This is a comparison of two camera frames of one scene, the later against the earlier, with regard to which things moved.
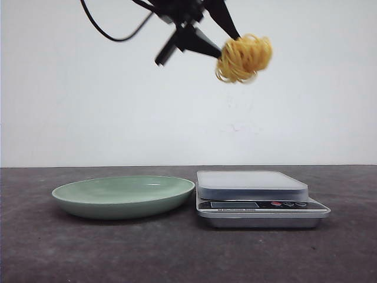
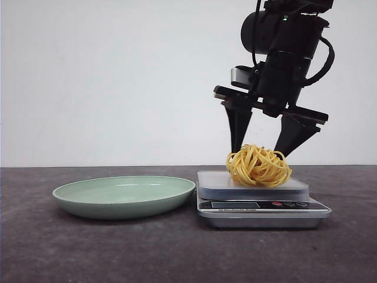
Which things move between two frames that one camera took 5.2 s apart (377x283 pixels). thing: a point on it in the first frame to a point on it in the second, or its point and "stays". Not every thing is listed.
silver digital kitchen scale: x=254 y=199 stays
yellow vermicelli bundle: x=241 y=58 to x=255 y=165
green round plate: x=122 y=197 stays
